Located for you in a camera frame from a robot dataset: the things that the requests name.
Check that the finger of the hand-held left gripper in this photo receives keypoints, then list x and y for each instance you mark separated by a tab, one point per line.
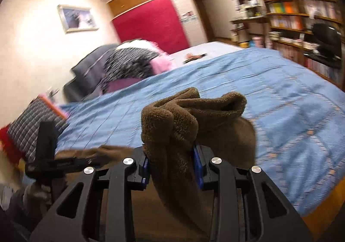
80	162

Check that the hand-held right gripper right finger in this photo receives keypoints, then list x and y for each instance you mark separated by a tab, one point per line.
198	169

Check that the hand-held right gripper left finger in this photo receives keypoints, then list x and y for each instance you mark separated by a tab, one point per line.
145	174

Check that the brown fleece pants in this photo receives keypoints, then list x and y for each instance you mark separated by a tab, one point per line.
172	134

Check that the person's left forearm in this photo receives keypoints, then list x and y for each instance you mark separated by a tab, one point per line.
35	199

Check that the plaid cloth with red trim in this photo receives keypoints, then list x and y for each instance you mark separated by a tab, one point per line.
29	128

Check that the grey puffer jacket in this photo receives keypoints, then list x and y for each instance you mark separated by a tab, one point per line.
86	72

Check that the blue patterned bedspread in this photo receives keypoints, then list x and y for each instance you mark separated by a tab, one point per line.
269	96

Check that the leopard print cloth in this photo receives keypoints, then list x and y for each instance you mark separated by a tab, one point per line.
129	65

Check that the small brown wooden object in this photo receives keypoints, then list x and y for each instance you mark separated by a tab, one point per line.
194	57

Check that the pale bed sheet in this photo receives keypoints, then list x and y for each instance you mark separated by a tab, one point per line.
204	49

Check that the white fluffy cloth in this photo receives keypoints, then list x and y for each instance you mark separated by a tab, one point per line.
134	44

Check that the white wardrobe door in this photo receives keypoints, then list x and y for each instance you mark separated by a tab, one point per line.
188	34

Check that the pink round box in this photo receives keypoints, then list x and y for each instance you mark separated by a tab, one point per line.
258	42

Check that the dark brown door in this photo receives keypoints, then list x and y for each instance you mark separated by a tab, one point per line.
203	15

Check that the dark shelf rack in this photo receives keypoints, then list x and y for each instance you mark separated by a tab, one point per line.
248	5

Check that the wooden bookshelf with books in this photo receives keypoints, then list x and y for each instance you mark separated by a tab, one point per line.
288	18

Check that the black office chair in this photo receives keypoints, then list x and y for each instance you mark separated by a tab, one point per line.
324	42

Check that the framed wall photo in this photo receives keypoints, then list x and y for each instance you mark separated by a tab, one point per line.
78	18

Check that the red upholstered wall panel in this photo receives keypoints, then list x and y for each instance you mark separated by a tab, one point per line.
151	23

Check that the wall calendar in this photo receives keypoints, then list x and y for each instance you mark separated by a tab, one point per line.
188	18

